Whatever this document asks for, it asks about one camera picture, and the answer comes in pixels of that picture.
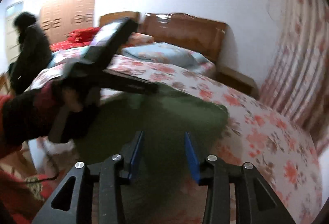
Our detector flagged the green knit sweater white stripe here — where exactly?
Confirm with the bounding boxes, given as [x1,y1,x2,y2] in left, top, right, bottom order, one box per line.
[74,84,229,223]

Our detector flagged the person in dark clothes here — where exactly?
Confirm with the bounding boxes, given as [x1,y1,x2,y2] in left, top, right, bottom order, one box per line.
[8,12,52,95]

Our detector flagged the operator left hand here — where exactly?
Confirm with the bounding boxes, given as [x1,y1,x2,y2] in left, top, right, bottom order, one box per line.
[62,88,82,113]

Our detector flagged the red bed sheet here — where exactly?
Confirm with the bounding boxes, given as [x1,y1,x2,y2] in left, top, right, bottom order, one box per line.
[50,40,91,52]

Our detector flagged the red blanket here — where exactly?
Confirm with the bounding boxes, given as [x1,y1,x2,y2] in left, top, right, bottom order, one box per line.
[67,27,100,43]

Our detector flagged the floral bedspread near bed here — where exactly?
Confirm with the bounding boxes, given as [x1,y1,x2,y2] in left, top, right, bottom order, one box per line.
[28,55,322,223]

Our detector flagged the orange floral pillow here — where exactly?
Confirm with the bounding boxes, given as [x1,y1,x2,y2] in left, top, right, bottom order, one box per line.
[126,32,154,46]

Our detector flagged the light wooden headboard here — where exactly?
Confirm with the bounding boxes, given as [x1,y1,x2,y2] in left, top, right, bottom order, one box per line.
[99,11,140,28]

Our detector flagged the light wooden wardrobe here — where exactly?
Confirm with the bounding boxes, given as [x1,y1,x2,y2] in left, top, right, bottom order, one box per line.
[39,0,95,44]

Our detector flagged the light blue floral quilt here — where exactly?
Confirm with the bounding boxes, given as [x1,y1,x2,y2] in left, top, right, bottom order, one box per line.
[121,42,216,77]

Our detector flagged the brown wooden nightstand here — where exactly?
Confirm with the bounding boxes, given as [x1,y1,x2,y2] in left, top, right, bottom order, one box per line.
[216,66,259,100]

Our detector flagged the dark wooden headboard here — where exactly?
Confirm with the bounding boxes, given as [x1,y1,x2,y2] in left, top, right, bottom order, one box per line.
[138,13,228,64]

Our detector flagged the floral pink curtain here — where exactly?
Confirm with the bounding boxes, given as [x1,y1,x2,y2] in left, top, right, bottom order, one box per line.
[260,0,328,154]

